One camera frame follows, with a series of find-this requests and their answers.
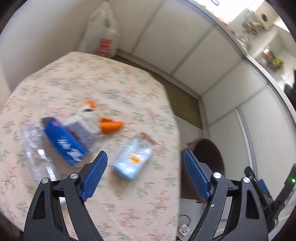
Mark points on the silver foil snack wrapper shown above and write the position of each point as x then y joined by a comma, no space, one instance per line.
84,127

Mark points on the blue cardboard box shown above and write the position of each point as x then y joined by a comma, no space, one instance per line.
61,139

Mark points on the olive floor mat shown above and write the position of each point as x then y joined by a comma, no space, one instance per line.
183,104

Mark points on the white kitchen cabinets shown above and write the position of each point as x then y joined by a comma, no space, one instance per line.
244,111

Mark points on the orange carrot piece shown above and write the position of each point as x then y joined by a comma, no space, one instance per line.
108,125

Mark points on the clear plastic bottle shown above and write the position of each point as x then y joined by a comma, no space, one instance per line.
34,144

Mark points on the white wall water heater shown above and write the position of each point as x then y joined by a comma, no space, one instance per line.
267,15

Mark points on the white power strip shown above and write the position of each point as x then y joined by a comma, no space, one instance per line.
184,230

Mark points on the light blue milk carton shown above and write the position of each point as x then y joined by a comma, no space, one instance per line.
133,157

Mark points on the floral tablecloth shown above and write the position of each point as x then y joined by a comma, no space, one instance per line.
143,209

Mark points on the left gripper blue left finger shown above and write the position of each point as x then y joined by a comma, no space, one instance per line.
45,218

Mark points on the snack bags on counter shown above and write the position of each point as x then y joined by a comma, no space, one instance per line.
271,59

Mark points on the brown trash bin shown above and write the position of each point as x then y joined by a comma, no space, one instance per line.
206,152

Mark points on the white plastic shopping bag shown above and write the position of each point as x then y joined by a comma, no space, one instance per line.
101,36

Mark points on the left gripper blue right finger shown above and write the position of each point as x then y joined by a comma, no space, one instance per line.
246,220

